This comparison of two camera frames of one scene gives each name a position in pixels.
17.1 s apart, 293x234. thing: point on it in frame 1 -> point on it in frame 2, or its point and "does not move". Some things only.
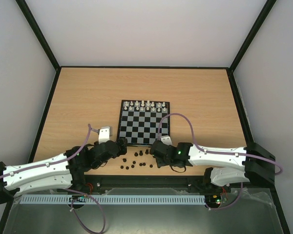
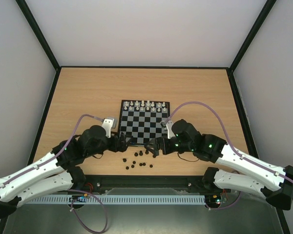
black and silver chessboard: [139, 121] does not move
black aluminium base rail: [146, 185] does not move
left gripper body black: [122, 150] -> [114, 147]
